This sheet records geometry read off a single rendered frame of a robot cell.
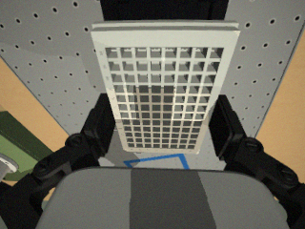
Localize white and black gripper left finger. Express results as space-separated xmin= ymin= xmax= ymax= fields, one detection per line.
xmin=0 ymin=94 xmax=116 ymax=229

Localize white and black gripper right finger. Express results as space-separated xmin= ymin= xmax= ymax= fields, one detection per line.
xmin=208 ymin=94 xmax=305 ymax=229

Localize blue tape outline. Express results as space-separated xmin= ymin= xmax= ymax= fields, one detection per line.
xmin=123 ymin=154 xmax=190 ymax=169

